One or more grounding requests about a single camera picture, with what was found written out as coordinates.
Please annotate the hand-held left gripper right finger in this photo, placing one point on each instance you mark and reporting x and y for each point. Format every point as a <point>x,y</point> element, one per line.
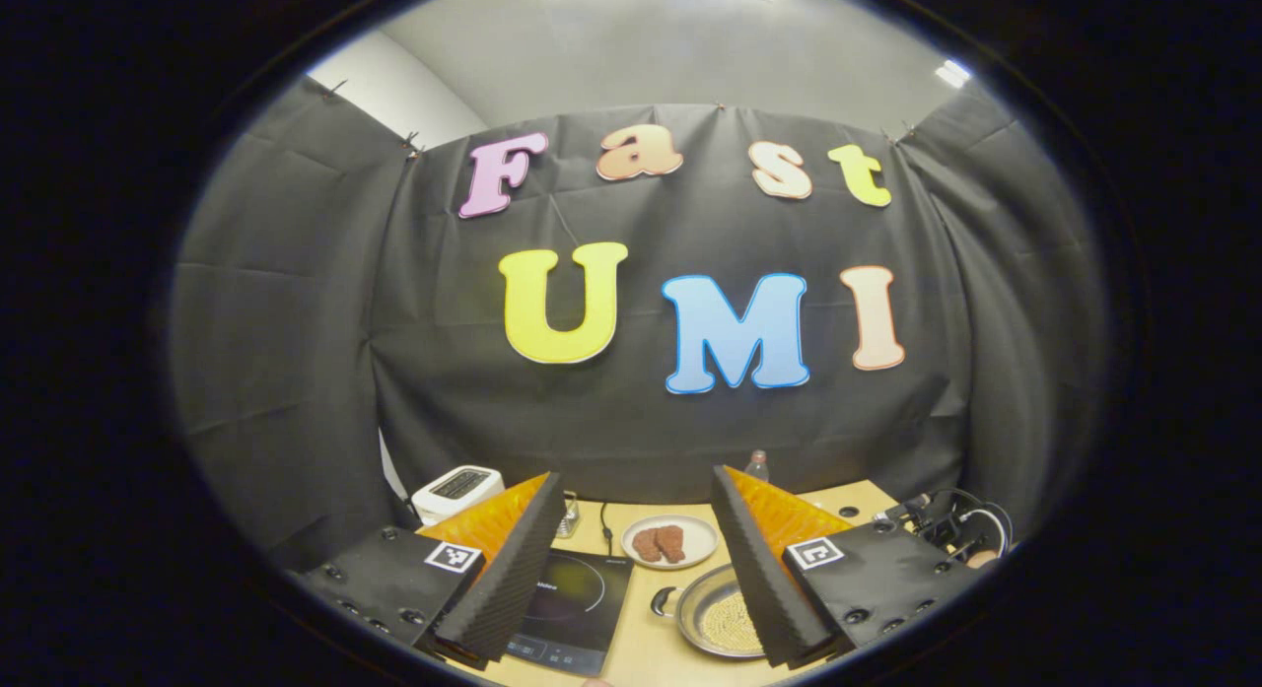
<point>759,579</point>

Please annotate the white round plate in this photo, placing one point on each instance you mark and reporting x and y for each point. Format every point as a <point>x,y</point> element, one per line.
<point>698,534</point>

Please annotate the raw red steak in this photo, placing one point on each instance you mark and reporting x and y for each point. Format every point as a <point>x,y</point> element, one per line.
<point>672,544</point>
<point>646,546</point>

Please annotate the pile of soybeans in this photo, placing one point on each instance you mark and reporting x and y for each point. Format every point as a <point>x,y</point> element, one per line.
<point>739,628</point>

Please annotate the clear plastic water bottle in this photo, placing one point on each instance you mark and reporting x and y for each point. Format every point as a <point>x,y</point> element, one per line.
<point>757,467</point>

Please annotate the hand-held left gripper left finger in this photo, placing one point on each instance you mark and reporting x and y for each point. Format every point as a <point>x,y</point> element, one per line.
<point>513,579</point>

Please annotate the small ceiling light panel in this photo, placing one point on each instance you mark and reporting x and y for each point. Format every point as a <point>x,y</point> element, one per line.
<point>952,73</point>

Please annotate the black induction cooktop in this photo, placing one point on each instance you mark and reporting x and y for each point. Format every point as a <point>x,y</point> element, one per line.
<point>582,608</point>

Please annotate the white toaster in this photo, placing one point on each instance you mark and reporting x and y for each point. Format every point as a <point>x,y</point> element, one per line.
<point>434,510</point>

